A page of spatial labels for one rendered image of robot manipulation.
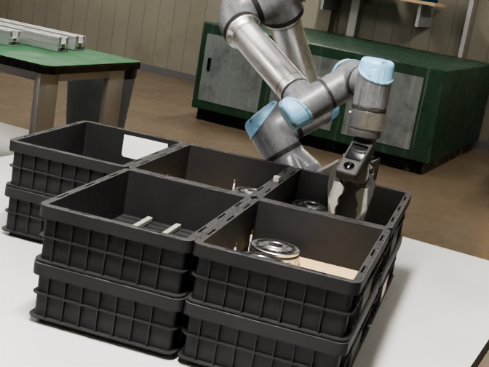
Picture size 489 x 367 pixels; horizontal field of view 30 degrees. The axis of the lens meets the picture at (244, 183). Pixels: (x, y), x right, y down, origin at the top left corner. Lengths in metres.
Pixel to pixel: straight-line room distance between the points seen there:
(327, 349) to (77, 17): 10.08
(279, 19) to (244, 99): 5.62
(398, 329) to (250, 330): 0.52
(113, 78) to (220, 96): 2.83
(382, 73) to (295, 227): 0.37
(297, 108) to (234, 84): 5.97
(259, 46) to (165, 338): 0.79
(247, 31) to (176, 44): 8.53
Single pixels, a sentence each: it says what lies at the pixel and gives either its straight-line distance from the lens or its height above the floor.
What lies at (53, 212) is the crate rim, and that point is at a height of 0.92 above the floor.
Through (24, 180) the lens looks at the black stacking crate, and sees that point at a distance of 2.18.
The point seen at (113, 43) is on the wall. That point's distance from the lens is 11.18.
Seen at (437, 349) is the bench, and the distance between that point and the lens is 1.98.
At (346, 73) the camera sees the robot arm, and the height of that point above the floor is 1.21.
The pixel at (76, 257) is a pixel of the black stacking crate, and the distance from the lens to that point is 1.70.
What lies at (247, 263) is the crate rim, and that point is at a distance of 1.56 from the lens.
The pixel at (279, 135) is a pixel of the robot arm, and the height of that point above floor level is 0.96.
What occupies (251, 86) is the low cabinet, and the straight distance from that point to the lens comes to 7.90.
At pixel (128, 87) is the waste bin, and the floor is 0.47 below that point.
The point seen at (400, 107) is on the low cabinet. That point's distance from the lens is 7.44.
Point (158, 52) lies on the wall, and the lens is 10.85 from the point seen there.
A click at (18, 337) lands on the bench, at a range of 1.70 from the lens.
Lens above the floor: 1.41
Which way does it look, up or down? 13 degrees down
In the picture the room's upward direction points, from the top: 10 degrees clockwise
